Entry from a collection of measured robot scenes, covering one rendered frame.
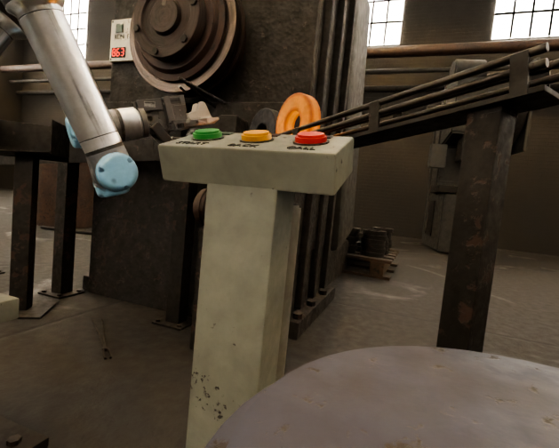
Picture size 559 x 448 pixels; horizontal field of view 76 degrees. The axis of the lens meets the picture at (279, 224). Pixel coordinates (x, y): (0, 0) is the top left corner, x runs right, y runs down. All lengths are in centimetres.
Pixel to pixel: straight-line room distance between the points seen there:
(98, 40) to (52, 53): 1064
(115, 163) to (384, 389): 65
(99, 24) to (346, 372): 1145
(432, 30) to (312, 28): 652
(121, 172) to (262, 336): 45
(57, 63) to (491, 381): 77
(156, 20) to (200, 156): 107
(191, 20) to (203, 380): 118
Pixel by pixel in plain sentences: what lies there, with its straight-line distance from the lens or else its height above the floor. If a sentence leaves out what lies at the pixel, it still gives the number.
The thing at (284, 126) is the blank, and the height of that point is 72.
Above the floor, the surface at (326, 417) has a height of 43.
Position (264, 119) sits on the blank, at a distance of 109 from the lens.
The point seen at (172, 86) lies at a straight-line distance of 150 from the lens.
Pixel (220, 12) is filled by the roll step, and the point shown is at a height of 115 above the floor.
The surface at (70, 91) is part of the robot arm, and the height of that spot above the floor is 68.
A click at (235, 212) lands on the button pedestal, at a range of 46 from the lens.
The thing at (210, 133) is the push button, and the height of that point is 60.
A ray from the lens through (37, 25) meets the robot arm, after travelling 81.
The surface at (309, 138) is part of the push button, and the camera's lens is 45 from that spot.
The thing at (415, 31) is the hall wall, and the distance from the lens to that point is 796.
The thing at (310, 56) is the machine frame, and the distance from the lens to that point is 146.
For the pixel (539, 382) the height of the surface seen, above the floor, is 43.
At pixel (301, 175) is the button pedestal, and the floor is 56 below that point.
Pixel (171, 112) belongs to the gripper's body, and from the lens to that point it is 96.
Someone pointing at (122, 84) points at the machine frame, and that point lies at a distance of 188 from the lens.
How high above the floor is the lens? 53
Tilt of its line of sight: 4 degrees down
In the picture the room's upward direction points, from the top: 6 degrees clockwise
